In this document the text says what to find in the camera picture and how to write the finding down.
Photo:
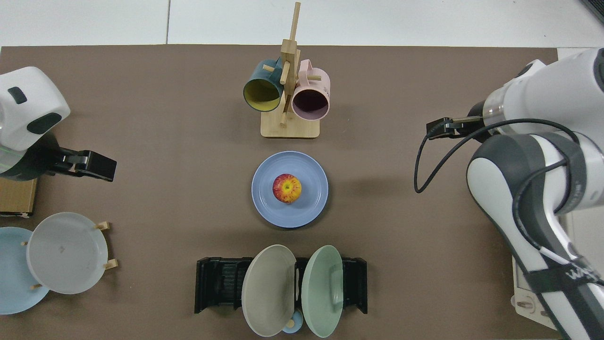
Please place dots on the pink cup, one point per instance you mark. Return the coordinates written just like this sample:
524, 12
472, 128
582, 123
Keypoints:
317, 82

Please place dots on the red yellow apple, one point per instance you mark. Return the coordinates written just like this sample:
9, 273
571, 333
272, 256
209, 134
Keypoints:
287, 189

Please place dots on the black dish rack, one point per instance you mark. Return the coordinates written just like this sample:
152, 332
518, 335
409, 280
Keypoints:
217, 283

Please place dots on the pale green plate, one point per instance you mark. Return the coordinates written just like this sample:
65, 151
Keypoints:
321, 293

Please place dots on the black flat device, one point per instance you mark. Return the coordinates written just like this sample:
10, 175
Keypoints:
597, 7

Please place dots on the wooden plate rack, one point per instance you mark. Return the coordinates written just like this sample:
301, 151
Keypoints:
104, 225

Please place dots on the small blue round thing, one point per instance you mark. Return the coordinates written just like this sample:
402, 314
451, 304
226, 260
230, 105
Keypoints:
296, 329

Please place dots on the wooden cup stand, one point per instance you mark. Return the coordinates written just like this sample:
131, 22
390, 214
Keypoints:
290, 128

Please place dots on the grey plate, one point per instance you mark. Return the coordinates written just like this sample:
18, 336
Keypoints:
66, 252

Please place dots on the beige plate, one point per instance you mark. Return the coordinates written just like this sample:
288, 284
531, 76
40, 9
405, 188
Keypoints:
269, 290

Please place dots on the light blue plate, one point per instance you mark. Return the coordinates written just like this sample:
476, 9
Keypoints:
14, 283

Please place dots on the pale toaster oven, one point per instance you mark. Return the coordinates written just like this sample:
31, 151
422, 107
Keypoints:
524, 302

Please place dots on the brown table cloth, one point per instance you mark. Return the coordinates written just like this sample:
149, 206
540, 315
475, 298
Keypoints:
188, 189

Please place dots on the dark teal cup yellow inside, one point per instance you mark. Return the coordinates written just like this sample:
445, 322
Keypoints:
257, 75

